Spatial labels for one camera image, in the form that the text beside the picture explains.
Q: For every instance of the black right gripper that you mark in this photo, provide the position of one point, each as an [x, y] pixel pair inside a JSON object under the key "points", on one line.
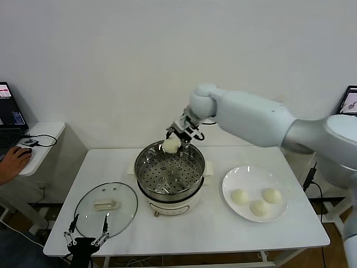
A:
{"points": [[188, 125]]}

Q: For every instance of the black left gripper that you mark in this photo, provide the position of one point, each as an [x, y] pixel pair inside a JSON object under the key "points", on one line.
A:
{"points": [[82, 247]]}

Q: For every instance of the white steamed baozi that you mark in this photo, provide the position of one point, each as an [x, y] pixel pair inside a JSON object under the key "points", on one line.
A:
{"points": [[259, 208], [240, 196], [170, 145], [271, 195]]}

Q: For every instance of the round glass pot lid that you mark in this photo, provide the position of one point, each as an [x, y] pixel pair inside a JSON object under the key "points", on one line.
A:
{"points": [[106, 205]]}

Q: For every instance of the black computer mouse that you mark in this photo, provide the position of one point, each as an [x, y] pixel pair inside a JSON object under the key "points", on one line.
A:
{"points": [[25, 151]]}

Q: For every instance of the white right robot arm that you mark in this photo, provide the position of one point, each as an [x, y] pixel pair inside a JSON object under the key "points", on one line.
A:
{"points": [[251, 117]]}

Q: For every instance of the perforated steel steamer basket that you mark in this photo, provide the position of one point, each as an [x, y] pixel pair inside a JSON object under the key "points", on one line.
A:
{"points": [[187, 178]]}

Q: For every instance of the person's bare hand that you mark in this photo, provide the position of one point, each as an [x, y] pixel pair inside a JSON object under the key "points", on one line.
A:
{"points": [[13, 164]]}

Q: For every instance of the white electric cooker base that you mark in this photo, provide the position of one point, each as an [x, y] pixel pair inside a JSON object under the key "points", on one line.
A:
{"points": [[173, 206]]}

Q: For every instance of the round white plate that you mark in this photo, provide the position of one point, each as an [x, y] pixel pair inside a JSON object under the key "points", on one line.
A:
{"points": [[237, 178]]}

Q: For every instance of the person's dark clothed leg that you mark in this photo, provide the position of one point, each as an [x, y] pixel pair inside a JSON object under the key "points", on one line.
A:
{"points": [[19, 251]]}

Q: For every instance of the small black usb hub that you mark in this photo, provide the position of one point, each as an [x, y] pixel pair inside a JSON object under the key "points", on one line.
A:
{"points": [[29, 142]]}

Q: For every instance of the white side desk with mouse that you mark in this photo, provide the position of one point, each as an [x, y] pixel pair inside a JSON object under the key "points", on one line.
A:
{"points": [[47, 131]]}

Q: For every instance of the black laptop with dark screen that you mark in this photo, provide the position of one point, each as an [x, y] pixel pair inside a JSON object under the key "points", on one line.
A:
{"points": [[11, 117]]}

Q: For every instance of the white side desk with strip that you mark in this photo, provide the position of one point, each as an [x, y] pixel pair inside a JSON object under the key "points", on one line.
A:
{"points": [[332, 219]]}

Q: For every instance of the white wall socket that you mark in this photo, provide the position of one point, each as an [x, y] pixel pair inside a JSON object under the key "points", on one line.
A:
{"points": [[42, 186]]}

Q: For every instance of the grey laptop with camera views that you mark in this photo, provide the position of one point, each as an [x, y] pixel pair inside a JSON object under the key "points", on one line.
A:
{"points": [[348, 103]]}

